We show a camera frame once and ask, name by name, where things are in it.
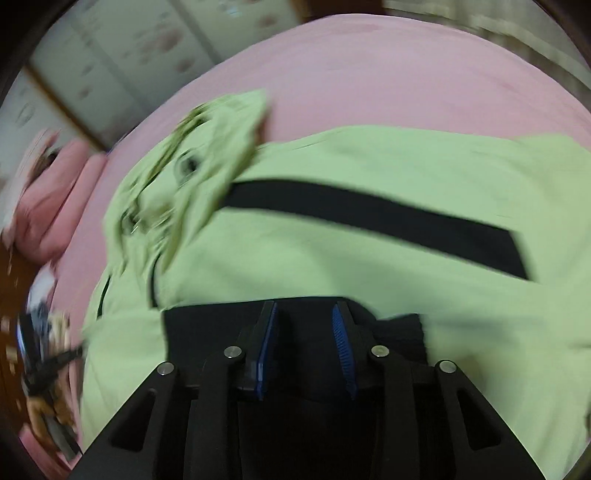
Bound green and black jacket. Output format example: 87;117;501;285
81;90;591;480

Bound pink bed blanket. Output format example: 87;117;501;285
46;14;591;476

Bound cream pleated curtain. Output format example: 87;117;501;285
383;0;591;84

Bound folded pink quilt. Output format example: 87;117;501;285
2;138;109;266

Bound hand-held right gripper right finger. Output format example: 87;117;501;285
331;301;536;480

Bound pale pink frilled pillow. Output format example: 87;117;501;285
11;128;63;195

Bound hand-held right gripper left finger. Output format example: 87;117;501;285
69;301;279;480

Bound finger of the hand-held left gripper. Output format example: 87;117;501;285
28;346;86;384

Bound floral wardrobe sliding doors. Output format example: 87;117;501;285
0;0;315;153

